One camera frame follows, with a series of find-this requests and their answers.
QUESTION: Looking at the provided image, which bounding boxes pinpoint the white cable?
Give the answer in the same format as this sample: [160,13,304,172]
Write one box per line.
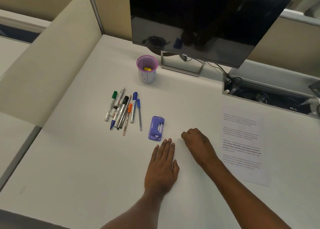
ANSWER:
[300,97,320,111]

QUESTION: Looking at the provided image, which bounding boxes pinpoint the white marker red label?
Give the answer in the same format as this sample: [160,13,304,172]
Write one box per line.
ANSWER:
[110,87,126,122]

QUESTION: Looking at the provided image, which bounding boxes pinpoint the black cap marker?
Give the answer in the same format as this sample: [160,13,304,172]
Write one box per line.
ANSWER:
[114,95,130,129]

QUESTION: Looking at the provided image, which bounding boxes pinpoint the beige cubicle partition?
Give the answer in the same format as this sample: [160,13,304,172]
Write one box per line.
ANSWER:
[0,0,320,71]

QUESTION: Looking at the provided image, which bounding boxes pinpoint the person's right hand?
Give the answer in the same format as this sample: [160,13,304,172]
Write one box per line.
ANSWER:
[181,128,220,168]

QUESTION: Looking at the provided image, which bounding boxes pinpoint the black cable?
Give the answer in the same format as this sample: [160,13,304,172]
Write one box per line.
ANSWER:
[205,61,243,94]

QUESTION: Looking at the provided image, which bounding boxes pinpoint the blue cap marker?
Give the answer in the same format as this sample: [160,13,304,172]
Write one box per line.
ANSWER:
[130,91,138,124]

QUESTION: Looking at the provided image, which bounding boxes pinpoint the grey cable tray box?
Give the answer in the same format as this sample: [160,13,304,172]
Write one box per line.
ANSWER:
[222,60,320,121]

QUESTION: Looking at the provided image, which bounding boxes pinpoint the orange pen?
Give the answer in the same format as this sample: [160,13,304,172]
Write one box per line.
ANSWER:
[122,103,132,137]

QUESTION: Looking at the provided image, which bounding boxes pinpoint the white desk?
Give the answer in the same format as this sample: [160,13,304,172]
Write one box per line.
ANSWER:
[0,34,320,229]

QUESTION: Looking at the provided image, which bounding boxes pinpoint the cream curved side panel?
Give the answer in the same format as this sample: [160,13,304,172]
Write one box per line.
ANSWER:
[0,0,104,128]

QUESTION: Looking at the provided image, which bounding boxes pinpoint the green cap marker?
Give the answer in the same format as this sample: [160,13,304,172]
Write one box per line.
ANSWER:
[104,90,118,122]

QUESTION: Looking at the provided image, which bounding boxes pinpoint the person's right forearm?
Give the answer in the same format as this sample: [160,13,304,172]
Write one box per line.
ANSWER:
[200,159,293,229]

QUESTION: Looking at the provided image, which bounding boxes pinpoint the purple rimmed white pen cup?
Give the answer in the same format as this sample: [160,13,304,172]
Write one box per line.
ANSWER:
[136,55,159,84]

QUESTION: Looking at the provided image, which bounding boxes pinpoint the stack of printed papers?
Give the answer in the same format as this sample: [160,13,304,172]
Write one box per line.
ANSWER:
[221,106,272,188]

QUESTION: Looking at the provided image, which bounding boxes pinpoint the person's left hand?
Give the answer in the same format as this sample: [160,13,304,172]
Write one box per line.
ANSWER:
[144,138,180,196]

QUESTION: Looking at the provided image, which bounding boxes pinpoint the blue pen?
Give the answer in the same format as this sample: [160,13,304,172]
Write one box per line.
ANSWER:
[137,98,142,132]

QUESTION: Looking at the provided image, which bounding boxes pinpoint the dark pencil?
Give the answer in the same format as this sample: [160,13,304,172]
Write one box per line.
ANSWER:
[119,106,130,131]

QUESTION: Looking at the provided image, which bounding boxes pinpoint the person's left forearm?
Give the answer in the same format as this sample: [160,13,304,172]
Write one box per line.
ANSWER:
[100,189,165,229]

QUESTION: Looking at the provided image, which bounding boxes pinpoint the slim blue tip marker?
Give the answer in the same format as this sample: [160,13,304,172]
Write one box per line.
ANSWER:
[109,106,123,131]

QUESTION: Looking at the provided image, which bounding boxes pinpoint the purple hole punch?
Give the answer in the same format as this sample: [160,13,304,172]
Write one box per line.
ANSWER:
[148,116,165,142]

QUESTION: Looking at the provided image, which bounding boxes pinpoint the black monitor silver stand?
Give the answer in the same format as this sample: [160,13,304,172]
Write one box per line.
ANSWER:
[129,0,304,77]

